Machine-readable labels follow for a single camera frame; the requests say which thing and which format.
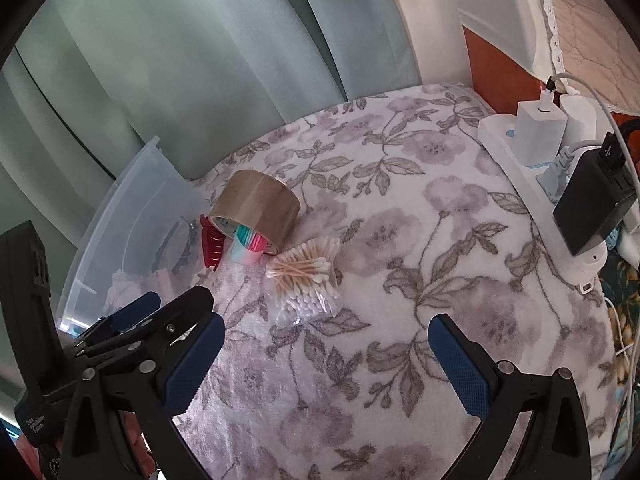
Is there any clear plastic storage bin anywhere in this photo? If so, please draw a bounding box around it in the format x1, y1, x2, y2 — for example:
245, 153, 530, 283
55, 138, 208, 336

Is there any white usb charger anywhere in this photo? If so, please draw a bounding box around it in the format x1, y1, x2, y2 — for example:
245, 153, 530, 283
511, 101, 567, 167

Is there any green curtain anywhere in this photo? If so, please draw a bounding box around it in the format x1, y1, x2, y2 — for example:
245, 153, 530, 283
0, 0, 421, 411

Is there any dark red hair claw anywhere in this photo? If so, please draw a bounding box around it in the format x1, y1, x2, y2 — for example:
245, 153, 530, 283
200, 214, 227, 271

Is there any black power adapter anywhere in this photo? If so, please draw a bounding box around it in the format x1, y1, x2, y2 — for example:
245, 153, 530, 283
553, 132, 637, 256

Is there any floral grey table cloth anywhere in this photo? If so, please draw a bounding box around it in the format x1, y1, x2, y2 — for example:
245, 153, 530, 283
177, 84, 618, 479

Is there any white power strip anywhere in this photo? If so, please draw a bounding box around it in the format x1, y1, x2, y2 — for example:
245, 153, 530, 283
477, 114, 608, 294

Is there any white appliance with lace cover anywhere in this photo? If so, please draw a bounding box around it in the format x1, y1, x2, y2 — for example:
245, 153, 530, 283
454, 0, 639, 116

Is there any white charging cable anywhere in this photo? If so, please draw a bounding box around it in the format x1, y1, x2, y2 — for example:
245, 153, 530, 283
541, 71, 640, 187

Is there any brown packing tape roll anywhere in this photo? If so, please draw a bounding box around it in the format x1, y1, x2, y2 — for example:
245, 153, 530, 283
209, 169, 300, 255

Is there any bag of cotton swabs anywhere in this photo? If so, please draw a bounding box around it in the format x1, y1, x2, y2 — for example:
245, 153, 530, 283
265, 235, 342, 328

